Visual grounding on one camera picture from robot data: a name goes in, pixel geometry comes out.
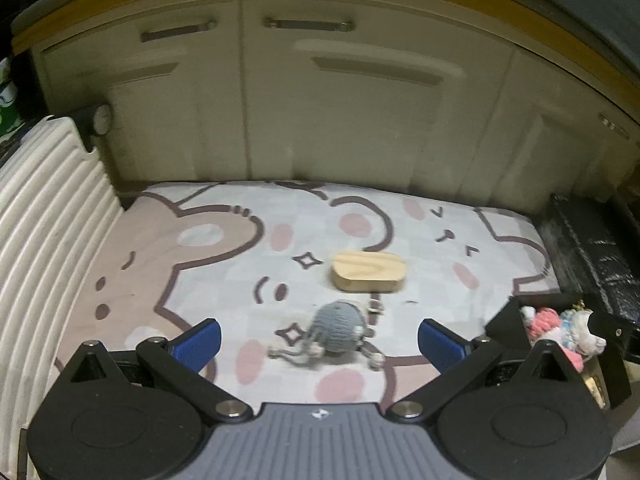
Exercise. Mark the white crocheted toy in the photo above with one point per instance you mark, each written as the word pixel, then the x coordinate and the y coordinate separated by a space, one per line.
pixel 590 335

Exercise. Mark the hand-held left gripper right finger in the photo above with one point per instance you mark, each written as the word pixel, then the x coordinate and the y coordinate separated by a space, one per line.
pixel 440 345

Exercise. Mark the cartoon bear printed blanket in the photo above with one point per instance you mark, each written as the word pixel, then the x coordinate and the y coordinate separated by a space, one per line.
pixel 210 265

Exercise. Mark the cream cabinet door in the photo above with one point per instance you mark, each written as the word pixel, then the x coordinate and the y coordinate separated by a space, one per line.
pixel 165 110
pixel 375 125
pixel 575 160

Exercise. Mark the round grey knob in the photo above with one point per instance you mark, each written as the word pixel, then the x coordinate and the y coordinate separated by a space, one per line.
pixel 103 119

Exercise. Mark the grey crocheted octopus toy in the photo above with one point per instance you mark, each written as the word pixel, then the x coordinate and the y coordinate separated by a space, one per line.
pixel 335 327

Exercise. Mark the oval wooden block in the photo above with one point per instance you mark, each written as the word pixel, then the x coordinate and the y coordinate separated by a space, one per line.
pixel 367 270

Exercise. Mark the pink crocheted toy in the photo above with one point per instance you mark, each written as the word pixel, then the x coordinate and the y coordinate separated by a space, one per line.
pixel 547 324

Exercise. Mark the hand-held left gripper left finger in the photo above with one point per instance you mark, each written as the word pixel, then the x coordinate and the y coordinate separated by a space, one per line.
pixel 200 342

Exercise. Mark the green bottle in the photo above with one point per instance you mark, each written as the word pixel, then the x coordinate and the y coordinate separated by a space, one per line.
pixel 7 97

